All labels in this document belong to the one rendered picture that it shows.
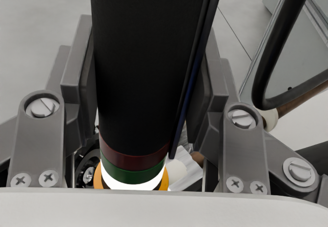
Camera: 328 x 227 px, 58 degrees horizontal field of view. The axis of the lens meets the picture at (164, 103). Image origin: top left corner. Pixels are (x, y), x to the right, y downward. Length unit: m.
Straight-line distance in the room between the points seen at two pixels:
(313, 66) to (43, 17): 2.29
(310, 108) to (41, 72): 2.03
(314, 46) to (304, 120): 0.81
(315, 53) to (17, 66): 1.96
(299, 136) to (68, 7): 2.72
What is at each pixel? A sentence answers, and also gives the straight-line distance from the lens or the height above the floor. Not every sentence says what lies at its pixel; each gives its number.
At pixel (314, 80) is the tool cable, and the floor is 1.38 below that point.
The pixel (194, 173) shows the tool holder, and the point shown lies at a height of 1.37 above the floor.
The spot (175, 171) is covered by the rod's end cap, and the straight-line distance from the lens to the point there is 0.21.
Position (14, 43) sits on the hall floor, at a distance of 2.67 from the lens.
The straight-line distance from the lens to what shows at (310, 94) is 0.32.
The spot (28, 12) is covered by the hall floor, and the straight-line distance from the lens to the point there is 3.01.
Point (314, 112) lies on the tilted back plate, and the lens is 0.56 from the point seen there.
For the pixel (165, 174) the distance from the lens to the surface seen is 0.18.
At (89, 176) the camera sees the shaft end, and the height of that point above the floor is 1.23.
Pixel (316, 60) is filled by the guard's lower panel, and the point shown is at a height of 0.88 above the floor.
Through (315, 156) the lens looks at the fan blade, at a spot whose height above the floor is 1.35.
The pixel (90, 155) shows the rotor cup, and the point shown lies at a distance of 0.39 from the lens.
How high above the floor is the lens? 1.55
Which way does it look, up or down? 48 degrees down
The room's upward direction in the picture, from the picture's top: 10 degrees clockwise
